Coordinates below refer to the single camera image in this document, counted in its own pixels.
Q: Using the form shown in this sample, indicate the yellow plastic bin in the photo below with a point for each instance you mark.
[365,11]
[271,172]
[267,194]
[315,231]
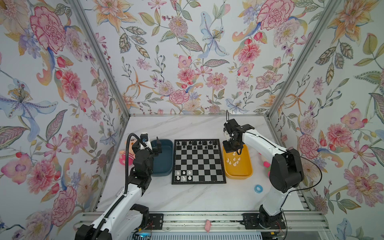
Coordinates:
[238,167]

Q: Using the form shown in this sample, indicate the aluminium frame post left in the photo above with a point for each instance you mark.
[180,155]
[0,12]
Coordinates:
[91,37]

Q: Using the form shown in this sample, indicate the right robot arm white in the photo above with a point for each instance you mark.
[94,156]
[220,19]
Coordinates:
[286,171]

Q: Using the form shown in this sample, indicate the aluminium frame post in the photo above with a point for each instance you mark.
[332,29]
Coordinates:
[320,26]
[91,37]

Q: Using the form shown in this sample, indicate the aluminium frame post right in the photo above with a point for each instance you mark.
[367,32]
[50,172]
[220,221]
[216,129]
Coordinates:
[320,26]

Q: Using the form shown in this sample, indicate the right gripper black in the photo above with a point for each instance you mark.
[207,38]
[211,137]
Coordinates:
[227,149]

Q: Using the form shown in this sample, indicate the pink small toy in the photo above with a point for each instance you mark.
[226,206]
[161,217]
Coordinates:
[208,226]

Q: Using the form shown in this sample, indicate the black white chess board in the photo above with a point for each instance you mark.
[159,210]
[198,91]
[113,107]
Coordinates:
[201,156]

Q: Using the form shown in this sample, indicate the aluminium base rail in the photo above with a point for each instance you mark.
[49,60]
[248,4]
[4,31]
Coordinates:
[293,221]

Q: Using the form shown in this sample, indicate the teal plastic bin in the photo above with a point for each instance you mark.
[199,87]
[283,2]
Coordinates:
[163,163]

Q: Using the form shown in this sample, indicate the plush doll toy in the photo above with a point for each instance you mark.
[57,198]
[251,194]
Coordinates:
[266,164]

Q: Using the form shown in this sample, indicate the pink toy left side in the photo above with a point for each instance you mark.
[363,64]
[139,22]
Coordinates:
[123,157]

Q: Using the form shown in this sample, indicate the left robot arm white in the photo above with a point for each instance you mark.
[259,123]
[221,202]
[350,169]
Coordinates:
[125,217]

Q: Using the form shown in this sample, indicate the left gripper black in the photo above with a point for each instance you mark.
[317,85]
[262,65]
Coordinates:
[159,147]

